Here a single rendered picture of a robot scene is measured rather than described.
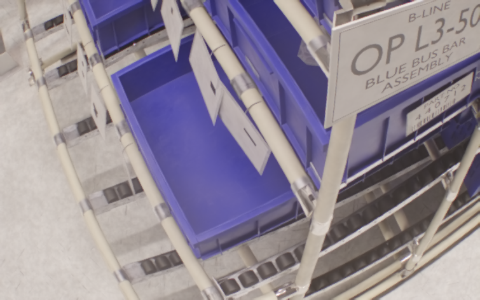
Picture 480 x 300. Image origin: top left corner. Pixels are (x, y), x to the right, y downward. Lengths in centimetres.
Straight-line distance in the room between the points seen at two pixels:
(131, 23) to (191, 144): 29
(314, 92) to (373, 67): 48
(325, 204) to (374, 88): 32
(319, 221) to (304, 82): 22
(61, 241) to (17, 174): 28
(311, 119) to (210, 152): 57
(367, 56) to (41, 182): 177
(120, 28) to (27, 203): 90
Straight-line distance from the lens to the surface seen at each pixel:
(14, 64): 283
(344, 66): 94
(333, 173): 121
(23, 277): 252
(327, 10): 102
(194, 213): 173
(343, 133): 111
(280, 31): 150
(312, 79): 146
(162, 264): 199
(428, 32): 99
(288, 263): 169
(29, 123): 271
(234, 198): 173
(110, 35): 185
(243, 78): 147
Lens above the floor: 233
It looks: 64 degrees down
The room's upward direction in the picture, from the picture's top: 1 degrees clockwise
